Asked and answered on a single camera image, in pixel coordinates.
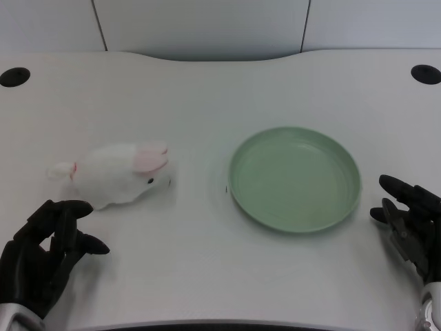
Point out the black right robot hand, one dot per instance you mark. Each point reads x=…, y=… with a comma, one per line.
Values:
x=413, y=227

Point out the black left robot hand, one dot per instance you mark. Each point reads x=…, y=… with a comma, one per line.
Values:
x=34, y=257

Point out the white plush rabbit doll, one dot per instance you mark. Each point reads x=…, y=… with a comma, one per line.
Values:
x=120, y=176

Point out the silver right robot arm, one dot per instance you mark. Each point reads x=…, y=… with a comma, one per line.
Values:
x=430, y=307

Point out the green round plate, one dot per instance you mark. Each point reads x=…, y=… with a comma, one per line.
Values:
x=294, y=180

